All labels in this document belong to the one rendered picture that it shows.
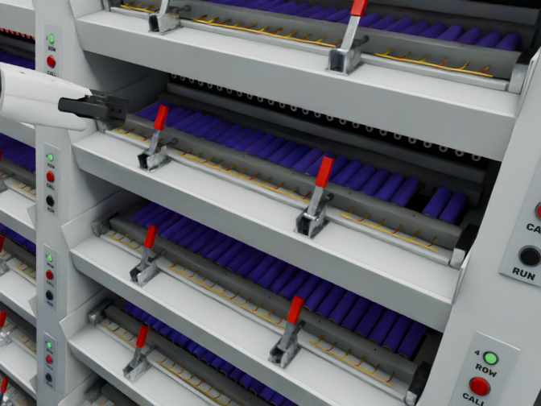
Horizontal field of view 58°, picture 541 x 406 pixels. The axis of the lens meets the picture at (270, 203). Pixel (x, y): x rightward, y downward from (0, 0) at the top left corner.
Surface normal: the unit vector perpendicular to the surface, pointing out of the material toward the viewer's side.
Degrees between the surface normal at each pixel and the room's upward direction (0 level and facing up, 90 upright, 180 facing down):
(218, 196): 19
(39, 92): 81
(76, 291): 90
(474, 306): 90
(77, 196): 90
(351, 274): 109
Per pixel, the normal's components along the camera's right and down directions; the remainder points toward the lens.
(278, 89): -0.57, 0.50
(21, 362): -0.03, -0.80
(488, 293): -0.55, 0.21
